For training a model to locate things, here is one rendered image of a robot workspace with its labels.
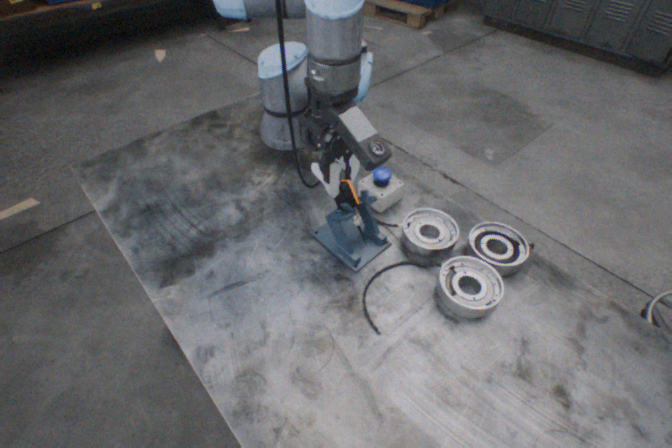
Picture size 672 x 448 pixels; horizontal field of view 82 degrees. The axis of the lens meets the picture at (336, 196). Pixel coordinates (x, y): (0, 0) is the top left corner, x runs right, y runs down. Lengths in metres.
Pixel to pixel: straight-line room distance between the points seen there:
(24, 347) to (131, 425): 0.56
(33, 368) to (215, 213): 1.15
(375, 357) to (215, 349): 0.25
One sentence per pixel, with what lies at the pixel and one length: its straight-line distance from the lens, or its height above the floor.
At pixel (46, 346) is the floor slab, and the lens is 1.88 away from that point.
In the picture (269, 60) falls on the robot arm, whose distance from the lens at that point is 0.92.
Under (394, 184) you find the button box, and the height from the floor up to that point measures 0.84.
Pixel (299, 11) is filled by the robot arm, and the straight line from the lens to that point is 0.64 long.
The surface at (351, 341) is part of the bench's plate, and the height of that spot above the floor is 0.80.
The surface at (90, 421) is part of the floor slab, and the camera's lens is 1.66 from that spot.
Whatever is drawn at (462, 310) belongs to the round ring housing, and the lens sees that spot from 0.69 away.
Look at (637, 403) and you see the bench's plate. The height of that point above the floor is 0.80.
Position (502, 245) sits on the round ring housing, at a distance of 0.81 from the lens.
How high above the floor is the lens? 1.39
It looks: 43 degrees down
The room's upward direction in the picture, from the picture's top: straight up
